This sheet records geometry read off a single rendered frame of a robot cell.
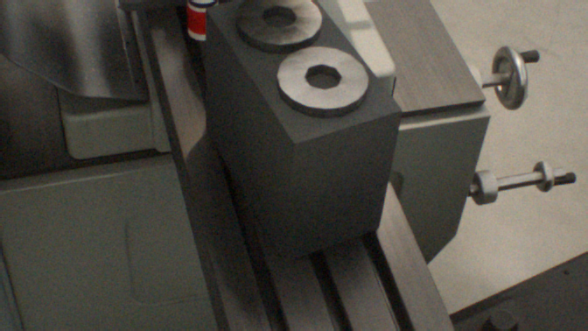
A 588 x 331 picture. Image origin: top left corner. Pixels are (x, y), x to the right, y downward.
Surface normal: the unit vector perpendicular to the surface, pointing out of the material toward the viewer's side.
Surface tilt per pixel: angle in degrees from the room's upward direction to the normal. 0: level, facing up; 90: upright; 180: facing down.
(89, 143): 90
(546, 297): 0
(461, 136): 90
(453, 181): 90
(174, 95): 0
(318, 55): 0
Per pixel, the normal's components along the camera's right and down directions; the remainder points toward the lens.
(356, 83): 0.06, -0.67
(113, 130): 0.26, 0.72
